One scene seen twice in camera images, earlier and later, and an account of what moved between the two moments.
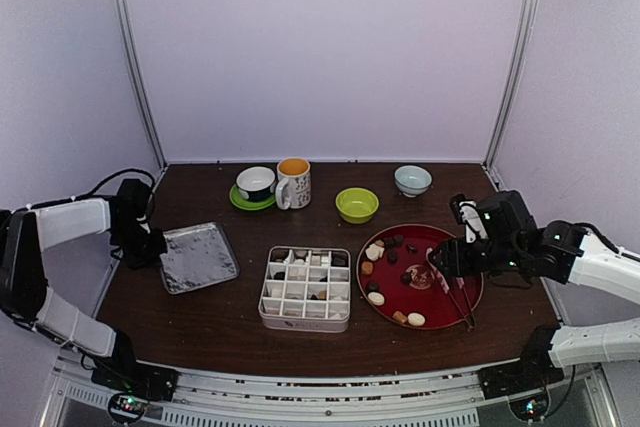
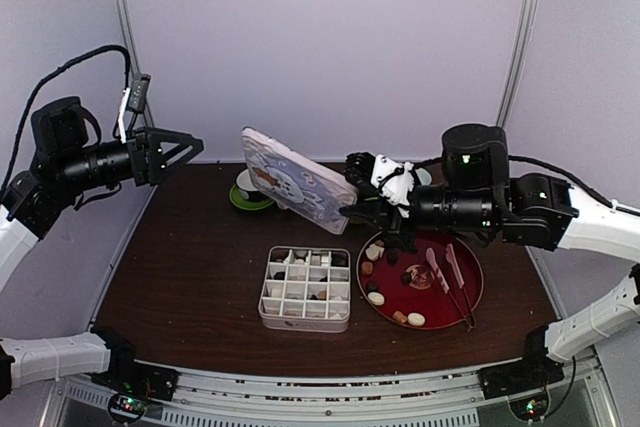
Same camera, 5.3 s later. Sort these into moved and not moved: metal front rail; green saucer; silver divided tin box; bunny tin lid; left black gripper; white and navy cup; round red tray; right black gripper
Moved: bunny tin lid; right black gripper; left black gripper
Not moved: silver divided tin box; metal front rail; green saucer; white and navy cup; round red tray
